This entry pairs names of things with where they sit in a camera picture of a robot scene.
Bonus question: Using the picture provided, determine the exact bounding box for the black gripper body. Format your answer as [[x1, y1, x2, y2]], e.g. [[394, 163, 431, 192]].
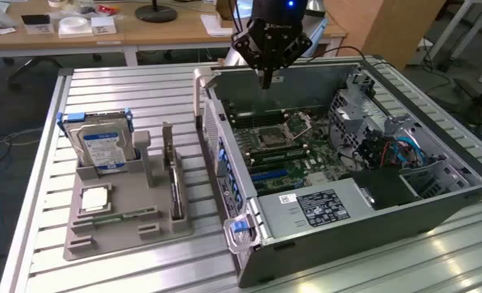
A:
[[246, 0, 310, 71]]

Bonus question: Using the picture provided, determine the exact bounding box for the graphics card with black fan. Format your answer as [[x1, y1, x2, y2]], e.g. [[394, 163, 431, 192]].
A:
[[160, 121, 186, 221]]

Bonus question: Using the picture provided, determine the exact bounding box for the white paper stack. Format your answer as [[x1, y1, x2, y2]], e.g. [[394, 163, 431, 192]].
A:
[[199, 13, 236, 38]]

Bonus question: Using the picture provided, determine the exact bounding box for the wooden desk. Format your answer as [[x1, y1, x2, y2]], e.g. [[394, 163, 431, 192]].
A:
[[0, 0, 350, 67]]

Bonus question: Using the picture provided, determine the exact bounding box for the wooden cabinet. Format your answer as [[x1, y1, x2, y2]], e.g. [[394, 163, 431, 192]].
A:
[[319, 0, 447, 70]]

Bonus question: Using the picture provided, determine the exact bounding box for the black round lamp base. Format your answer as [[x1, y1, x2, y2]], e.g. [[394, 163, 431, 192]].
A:
[[134, 0, 179, 23]]

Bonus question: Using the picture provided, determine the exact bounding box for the metal socket cover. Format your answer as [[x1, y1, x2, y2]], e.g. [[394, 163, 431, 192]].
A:
[[280, 111, 322, 136]]

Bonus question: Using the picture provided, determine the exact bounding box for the silver perforated drive cage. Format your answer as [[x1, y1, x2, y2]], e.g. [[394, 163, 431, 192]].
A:
[[328, 70, 391, 150]]

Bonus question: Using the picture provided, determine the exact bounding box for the CPU socket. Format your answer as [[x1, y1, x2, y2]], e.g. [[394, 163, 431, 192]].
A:
[[256, 125, 295, 151]]

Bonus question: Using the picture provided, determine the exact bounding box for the white labelled box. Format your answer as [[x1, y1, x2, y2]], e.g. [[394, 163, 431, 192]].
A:
[[90, 16, 118, 36]]

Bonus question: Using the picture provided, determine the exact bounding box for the red packet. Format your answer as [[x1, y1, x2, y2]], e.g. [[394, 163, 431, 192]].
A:
[[95, 3, 118, 16]]

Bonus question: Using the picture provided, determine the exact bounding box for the black installed RAM stick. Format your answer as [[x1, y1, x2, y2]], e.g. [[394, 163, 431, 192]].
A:
[[250, 147, 310, 166]]

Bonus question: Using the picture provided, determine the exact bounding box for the green motherboard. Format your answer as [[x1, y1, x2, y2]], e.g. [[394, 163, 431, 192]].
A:
[[223, 102, 362, 198]]

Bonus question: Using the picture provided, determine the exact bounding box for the dark object in plastic wrap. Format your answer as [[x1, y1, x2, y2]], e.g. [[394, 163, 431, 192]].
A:
[[67, 4, 98, 16]]

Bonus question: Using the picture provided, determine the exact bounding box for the white flat box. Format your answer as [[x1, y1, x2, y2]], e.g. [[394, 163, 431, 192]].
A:
[[58, 24, 95, 39]]

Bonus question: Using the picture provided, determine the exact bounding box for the blue expansion slot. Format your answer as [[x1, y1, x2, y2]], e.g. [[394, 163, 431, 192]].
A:
[[251, 169, 290, 183]]

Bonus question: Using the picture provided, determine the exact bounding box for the hard disk in blue carrier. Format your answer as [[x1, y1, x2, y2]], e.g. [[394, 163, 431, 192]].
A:
[[56, 108, 135, 175]]

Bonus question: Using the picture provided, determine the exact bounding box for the white box with black lid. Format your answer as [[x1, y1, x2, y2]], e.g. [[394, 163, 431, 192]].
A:
[[20, 14, 56, 35]]

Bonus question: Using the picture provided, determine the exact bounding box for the silver power supply unit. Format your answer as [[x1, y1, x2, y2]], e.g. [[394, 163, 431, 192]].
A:
[[256, 178, 378, 239]]

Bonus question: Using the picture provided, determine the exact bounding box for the silver disk bay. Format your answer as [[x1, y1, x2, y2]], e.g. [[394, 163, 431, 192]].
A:
[[399, 157, 473, 200]]

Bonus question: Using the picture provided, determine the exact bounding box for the silver CPU chip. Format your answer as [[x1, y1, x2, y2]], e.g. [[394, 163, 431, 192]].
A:
[[80, 188, 110, 212]]

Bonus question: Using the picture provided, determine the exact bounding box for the dark grey open PC case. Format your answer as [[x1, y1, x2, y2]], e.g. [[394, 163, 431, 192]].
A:
[[194, 56, 482, 289]]

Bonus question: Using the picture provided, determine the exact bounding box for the grey plastic parts rack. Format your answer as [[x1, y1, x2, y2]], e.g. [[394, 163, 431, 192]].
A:
[[63, 129, 196, 261]]

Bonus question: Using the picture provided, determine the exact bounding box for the green RAM stick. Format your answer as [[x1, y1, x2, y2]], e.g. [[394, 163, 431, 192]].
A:
[[91, 209, 144, 225]]

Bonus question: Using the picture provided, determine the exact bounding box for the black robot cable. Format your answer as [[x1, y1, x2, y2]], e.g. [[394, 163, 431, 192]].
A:
[[228, 0, 244, 34]]

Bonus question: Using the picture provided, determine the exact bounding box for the black power cable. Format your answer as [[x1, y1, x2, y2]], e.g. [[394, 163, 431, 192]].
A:
[[307, 45, 388, 67]]

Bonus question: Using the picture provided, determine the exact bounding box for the blue wire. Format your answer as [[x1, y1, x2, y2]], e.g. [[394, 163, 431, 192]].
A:
[[388, 137, 426, 167]]

